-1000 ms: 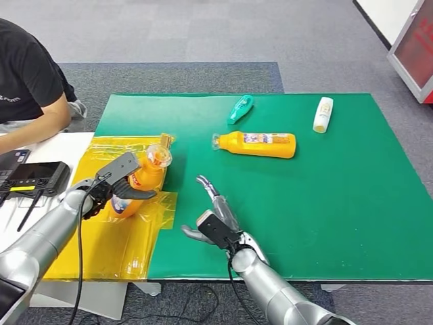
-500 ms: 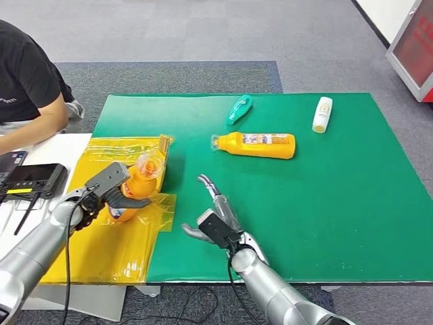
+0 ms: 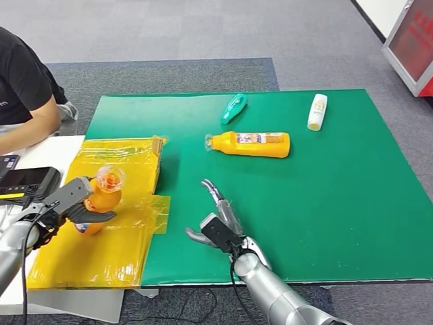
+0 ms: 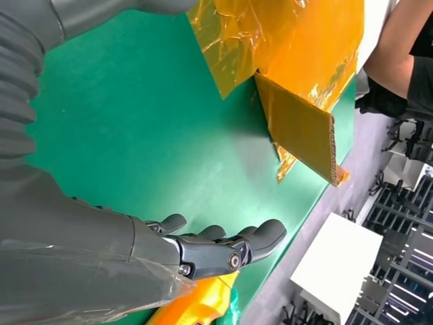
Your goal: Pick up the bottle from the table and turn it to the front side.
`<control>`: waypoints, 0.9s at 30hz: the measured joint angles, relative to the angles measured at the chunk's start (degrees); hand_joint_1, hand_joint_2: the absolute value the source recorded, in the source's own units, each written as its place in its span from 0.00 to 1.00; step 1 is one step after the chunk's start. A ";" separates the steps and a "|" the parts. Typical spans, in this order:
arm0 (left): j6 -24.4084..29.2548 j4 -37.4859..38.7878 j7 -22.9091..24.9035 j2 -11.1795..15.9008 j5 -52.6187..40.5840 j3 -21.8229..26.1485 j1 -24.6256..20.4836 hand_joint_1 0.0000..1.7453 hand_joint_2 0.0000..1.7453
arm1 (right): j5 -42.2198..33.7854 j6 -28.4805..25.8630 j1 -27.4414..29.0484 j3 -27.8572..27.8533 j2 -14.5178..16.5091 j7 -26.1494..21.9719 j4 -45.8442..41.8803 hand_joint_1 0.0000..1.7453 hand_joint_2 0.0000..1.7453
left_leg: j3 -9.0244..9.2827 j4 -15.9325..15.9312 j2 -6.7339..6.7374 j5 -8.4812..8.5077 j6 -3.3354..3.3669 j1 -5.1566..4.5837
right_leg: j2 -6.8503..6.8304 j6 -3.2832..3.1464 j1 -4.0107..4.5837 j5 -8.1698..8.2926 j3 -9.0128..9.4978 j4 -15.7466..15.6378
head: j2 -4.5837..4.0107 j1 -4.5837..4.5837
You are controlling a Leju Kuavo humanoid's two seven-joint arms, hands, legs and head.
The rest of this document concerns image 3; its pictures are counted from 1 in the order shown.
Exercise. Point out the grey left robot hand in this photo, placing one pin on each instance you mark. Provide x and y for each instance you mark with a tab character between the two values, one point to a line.
91	217

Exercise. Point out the orange bottle with clear cap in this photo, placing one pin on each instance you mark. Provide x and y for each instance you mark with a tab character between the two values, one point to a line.
101	197
253	147

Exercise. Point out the person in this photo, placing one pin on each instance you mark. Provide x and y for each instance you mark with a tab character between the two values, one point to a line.
20	80

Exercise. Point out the yellow film covered cardboard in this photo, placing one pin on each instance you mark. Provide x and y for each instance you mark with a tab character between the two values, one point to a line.
101	255

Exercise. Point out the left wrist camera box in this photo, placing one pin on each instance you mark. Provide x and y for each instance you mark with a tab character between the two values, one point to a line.
67	195

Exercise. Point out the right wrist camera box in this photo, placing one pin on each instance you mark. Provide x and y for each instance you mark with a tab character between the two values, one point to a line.
221	233

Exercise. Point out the red and white cabinet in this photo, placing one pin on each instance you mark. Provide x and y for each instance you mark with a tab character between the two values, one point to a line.
411	45

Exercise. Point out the white table foot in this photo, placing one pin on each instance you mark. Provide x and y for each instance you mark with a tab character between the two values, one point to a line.
147	293

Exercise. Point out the green table mat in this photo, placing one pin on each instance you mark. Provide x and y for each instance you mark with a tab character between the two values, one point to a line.
338	206

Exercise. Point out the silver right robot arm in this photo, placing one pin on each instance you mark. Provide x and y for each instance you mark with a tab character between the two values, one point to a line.
274	296

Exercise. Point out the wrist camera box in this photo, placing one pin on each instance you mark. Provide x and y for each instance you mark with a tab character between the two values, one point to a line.
67	195
221	233

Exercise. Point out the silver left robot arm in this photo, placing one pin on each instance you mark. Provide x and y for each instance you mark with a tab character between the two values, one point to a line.
10	251

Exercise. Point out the black tablet controller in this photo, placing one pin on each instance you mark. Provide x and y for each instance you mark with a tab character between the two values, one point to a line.
30	179

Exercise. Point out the white plastic bottle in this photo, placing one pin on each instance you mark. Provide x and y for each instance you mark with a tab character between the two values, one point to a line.
317	112

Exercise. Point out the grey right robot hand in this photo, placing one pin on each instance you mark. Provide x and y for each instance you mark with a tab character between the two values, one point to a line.
230	215

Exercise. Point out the teal plastic bottle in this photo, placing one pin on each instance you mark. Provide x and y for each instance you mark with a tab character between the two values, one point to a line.
234	109

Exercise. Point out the person's forearm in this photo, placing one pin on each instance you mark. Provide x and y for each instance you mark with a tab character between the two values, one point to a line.
35	125

